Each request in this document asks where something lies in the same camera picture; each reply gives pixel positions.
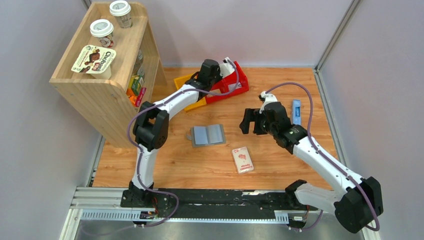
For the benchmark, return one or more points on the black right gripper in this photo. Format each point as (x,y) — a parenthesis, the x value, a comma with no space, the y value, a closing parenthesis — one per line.
(251,115)

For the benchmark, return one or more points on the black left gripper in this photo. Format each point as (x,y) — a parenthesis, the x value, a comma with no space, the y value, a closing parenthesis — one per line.
(218,74)

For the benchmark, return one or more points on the grey leather card holder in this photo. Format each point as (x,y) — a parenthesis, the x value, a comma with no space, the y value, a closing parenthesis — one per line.
(203,136)

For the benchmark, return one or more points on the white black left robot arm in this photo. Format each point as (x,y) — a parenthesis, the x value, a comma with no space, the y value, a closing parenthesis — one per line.
(151,125)

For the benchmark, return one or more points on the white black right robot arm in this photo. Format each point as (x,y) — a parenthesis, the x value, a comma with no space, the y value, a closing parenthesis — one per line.
(355,201)

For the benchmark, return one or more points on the red plastic bin middle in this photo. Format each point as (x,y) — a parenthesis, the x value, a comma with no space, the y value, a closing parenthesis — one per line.
(221,87)

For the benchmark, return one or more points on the red plastic bin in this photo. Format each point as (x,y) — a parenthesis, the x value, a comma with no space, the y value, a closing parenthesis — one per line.
(221,87)
(237,80)

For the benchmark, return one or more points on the red plastic bin right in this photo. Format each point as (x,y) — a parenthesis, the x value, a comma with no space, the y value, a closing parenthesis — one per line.
(237,80)

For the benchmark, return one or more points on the yellow plastic bin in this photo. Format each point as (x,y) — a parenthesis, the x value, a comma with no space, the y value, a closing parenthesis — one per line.
(179,82)

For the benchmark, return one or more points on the blue toothbrush package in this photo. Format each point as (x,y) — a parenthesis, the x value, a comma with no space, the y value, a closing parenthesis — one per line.
(296,112)

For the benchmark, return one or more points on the white sponge packet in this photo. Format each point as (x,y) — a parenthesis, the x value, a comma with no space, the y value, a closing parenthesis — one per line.
(242,160)

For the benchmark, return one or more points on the clear jar on shelf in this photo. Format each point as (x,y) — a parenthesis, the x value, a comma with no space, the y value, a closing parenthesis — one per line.
(138,68)

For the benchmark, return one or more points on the pink box on shelf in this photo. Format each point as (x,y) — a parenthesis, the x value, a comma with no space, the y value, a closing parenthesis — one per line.
(139,98)

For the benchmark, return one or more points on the green box on shelf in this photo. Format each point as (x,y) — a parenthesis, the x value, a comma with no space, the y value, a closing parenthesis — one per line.
(135,85)

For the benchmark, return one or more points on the orange box on shelf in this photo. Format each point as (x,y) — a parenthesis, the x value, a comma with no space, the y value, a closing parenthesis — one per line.
(132,96)

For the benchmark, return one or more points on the wooden shelf unit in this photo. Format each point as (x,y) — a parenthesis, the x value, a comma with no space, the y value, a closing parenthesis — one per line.
(104,102)

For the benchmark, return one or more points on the white lidded cup back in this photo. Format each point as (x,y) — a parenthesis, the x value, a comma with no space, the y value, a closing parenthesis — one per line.
(121,10)

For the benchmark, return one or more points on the white lidded cup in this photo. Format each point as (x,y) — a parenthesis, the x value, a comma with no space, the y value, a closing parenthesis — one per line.
(103,30)
(121,10)

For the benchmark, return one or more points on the white lidded cup front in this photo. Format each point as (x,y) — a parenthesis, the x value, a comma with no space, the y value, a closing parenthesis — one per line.
(103,30)

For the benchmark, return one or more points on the Chobani yogurt cup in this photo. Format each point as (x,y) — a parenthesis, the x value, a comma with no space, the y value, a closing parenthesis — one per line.
(95,61)

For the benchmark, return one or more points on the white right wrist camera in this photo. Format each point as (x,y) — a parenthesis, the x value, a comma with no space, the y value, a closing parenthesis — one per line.
(266,98)

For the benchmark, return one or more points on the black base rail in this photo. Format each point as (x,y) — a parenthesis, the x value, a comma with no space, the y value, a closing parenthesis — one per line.
(207,203)

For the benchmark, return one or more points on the grey slotted cable duct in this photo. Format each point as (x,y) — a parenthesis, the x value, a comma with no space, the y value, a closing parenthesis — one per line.
(277,217)

